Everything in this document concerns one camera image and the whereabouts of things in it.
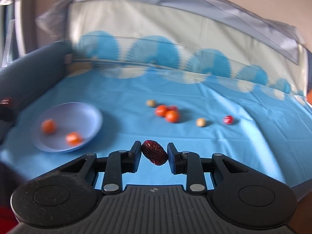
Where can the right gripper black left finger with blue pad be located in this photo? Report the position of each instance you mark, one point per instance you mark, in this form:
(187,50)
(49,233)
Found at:
(117,164)

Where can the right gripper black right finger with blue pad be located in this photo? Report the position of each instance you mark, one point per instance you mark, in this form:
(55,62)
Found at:
(189,164)

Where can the dark red date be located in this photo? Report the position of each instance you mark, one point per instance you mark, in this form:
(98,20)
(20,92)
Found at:
(154,152)

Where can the tan longan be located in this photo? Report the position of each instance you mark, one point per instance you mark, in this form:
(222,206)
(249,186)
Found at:
(201,122)
(151,103)

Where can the red candy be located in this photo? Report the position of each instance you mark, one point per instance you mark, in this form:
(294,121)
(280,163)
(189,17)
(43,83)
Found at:
(172,108)
(228,120)

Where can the orange tangerine near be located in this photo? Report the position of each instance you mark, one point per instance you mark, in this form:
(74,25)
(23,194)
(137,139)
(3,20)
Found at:
(172,116)

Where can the orange tangerine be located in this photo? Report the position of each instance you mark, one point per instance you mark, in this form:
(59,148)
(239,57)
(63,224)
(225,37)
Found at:
(161,110)
(172,116)

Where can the wrapped orange right in plate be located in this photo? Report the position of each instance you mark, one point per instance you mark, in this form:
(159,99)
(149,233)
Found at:
(74,139)

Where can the wrapped orange in plate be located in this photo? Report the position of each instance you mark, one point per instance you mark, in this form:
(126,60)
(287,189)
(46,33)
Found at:
(49,127)
(74,139)

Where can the orange tangerine far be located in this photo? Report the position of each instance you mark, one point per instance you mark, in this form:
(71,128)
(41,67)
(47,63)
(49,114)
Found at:
(161,110)

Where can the light blue plate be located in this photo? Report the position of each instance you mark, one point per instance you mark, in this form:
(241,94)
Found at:
(83,118)

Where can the wrapped orange left in plate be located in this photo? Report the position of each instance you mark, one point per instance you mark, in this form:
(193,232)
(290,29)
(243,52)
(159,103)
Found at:
(49,127)

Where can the blue patterned tablecloth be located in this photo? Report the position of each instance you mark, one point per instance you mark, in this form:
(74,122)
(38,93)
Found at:
(125,53)

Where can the red cloth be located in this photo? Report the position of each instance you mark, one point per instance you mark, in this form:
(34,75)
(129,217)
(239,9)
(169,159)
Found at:
(7,220)

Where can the blue sofa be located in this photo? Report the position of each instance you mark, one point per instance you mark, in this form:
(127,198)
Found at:
(29,77)

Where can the black smartphone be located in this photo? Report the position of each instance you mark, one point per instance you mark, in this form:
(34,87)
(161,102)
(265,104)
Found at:
(7,104)

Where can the white garment steamer stand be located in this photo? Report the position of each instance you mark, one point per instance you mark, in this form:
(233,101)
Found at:
(18,29)

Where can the grey plastic cover sheet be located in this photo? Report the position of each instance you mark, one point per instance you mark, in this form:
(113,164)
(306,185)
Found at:
(282,37)

